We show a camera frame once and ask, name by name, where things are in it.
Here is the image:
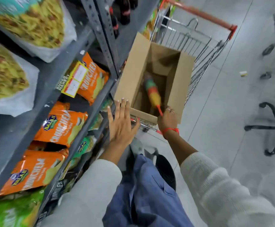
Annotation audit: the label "row of dark snack packets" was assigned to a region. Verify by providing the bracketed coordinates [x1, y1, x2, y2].
[34, 161, 86, 227]

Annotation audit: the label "multicoloured duster with red handle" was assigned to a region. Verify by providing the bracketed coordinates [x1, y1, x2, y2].
[142, 73, 164, 116]

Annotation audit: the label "grey metal shelf rack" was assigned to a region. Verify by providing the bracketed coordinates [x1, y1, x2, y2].
[0, 0, 161, 227]

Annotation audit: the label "person's blue trousers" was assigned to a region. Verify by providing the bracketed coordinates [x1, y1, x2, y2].
[102, 154, 195, 227]

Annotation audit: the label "person's left hand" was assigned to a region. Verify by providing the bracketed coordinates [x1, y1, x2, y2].
[107, 98, 141, 147]

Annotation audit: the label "person's left forearm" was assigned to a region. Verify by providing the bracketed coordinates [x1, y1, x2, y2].
[42, 140, 134, 227]

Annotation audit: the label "person's right forearm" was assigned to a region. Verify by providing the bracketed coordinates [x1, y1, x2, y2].
[163, 132, 275, 227]

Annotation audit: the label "brown cardboard box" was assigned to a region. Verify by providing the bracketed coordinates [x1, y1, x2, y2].
[114, 32, 196, 125]

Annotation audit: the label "metal shopping cart, red handle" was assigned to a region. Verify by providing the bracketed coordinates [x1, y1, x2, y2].
[130, 0, 238, 135]

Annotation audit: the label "large green chip packet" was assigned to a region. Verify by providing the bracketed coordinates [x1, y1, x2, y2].
[0, 189, 45, 227]

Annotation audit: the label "black round stool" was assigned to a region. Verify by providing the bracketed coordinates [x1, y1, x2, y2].
[155, 154, 177, 191]

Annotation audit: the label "orange chip packet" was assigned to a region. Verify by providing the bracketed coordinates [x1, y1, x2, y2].
[34, 102, 88, 148]
[77, 52, 110, 106]
[0, 149, 69, 197]

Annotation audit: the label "yellow shelf price label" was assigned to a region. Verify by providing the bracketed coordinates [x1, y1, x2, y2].
[61, 61, 89, 99]

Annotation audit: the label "person's right hand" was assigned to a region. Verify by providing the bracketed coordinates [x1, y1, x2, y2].
[157, 106, 179, 133]

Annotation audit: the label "red wristband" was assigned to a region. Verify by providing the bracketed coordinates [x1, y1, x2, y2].
[161, 127, 180, 140]

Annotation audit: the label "clear bag of yellow snack mix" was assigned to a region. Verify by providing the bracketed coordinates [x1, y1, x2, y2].
[0, 0, 78, 63]
[0, 36, 40, 117]

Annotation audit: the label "small green snack packet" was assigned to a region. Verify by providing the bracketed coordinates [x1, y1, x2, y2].
[88, 113, 104, 131]
[78, 136, 97, 159]

